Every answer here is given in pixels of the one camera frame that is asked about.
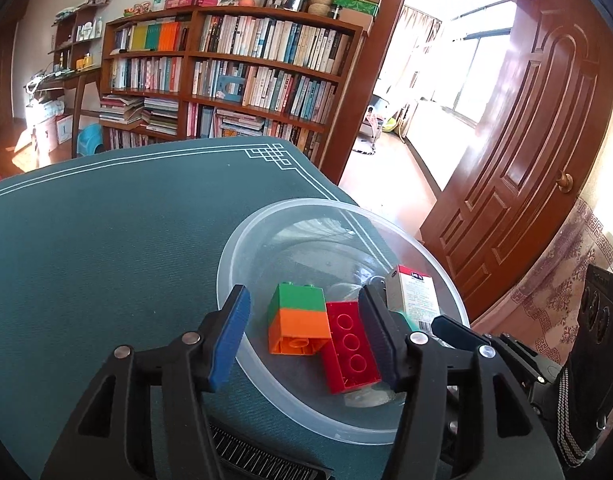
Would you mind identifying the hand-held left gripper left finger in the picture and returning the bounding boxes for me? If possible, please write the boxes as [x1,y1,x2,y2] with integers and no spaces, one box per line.
[39,284,252,480]

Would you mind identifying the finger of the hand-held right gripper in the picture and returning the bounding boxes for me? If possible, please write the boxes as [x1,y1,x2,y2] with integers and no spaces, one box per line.
[430,314,494,356]

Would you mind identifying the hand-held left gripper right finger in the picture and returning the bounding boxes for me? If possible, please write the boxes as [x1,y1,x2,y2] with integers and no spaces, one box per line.
[357,284,567,480]

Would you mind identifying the red toy block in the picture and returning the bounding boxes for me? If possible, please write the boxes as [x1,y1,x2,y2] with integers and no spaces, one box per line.
[320,300,384,396]

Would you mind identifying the white box red label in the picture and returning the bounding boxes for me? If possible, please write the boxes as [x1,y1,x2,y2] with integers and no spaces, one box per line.
[385,265,442,333]

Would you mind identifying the green orange toy block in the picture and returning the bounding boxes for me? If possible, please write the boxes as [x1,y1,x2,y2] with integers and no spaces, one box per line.
[267,282,332,357]

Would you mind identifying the clear plastic bowl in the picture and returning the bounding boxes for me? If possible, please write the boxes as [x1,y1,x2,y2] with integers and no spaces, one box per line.
[216,197,471,446]

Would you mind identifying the pink patterned cloth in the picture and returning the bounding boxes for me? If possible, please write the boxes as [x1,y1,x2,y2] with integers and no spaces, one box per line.
[473,197,613,361]

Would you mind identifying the green desk mat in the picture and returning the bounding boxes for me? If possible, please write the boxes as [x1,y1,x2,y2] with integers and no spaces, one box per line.
[0,137,457,480]

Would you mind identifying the brown wooden door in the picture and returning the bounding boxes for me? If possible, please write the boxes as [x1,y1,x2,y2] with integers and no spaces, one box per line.
[419,0,612,321]

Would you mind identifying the pink white rack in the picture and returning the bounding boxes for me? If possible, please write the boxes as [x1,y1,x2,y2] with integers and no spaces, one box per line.
[359,105,384,153]

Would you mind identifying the blue plastic stool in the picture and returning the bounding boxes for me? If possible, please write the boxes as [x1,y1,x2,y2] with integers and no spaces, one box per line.
[78,124,106,156]

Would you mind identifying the small wooden shelf desk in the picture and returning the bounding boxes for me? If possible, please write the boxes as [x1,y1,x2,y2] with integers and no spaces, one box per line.
[50,2,108,157]

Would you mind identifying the sheer curtain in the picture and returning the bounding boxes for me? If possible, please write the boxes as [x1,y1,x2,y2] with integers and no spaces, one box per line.
[379,5,442,111]

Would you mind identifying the pink storage box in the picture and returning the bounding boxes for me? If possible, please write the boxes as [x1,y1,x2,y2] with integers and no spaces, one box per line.
[30,115,73,153]

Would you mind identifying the wooden bookshelf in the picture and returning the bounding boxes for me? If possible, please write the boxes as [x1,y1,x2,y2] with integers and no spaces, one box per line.
[99,5,364,166]

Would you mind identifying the rows of books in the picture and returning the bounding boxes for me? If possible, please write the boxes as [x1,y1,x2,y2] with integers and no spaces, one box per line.
[102,12,354,163]

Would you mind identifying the tan cardboard box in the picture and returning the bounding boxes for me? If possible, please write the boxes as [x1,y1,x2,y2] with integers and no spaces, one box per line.
[337,8,374,33]

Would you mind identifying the green patterned box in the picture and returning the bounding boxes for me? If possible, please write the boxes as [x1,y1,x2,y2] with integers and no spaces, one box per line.
[333,0,379,16]

